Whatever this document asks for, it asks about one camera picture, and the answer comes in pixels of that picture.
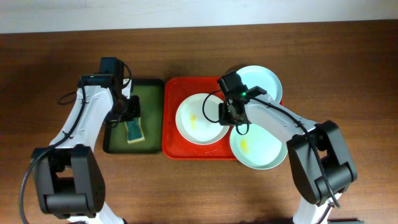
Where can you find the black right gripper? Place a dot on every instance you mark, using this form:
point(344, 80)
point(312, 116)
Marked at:
point(223, 121)

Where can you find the green yellow sponge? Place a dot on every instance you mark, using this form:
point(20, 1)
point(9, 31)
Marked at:
point(134, 131)

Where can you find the light green plate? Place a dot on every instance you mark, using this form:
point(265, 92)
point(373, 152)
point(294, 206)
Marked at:
point(257, 149)

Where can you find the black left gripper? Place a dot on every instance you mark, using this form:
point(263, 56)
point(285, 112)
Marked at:
point(132, 109)

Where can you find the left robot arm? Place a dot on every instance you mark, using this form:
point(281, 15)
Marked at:
point(67, 177)

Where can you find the light blue plate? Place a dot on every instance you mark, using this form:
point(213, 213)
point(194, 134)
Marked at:
point(255, 75)

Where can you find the red plastic tray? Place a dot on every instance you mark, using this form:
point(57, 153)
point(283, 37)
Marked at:
point(174, 145)

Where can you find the white plate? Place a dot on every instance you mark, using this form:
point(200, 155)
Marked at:
point(193, 125)

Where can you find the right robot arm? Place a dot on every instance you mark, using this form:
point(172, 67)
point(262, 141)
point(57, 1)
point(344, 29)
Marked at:
point(322, 167)

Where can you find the dark green tray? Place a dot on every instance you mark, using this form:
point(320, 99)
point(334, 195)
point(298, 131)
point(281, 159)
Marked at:
point(151, 97)

